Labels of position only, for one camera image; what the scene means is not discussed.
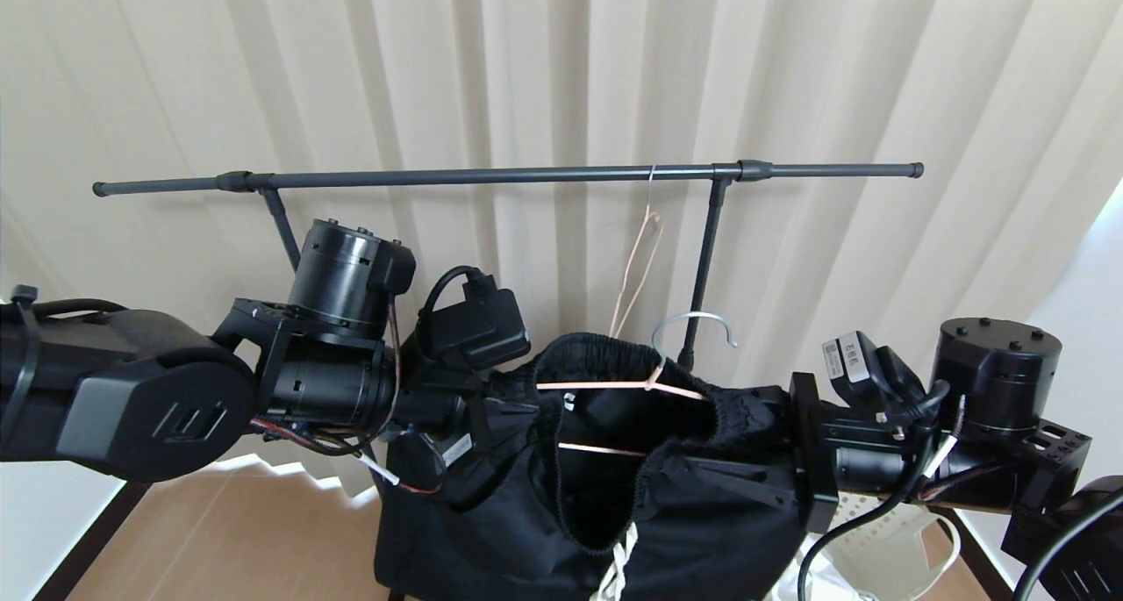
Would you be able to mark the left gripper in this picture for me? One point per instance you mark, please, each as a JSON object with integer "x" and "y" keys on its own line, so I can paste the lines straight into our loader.
{"x": 342, "y": 386}

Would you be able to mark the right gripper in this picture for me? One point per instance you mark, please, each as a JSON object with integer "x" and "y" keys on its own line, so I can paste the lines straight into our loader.
{"x": 877, "y": 461}

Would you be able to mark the pink clothes hanger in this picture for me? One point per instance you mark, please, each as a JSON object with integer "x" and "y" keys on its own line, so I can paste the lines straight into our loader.
{"x": 597, "y": 385}
{"x": 650, "y": 184}

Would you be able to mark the black shorts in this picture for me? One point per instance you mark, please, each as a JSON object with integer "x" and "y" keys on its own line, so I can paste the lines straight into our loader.
{"x": 491, "y": 540}

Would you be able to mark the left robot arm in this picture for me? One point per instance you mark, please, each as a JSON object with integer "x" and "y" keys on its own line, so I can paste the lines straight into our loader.
{"x": 132, "y": 399}

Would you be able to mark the white laundry basket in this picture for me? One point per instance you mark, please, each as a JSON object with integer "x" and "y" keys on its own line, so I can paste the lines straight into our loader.
{"x": 886, "y": 540}

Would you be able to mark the black clothes rack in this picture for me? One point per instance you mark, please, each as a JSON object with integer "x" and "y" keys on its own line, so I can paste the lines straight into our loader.
{"x": 526, "y": 176}

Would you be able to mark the beige curtain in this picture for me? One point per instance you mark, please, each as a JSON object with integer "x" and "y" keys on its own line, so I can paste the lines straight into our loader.
{"x": 526, "y": 57}

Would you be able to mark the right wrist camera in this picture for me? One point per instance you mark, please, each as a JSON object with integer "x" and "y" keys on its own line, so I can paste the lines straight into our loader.
{"x": 869, "y": 364}

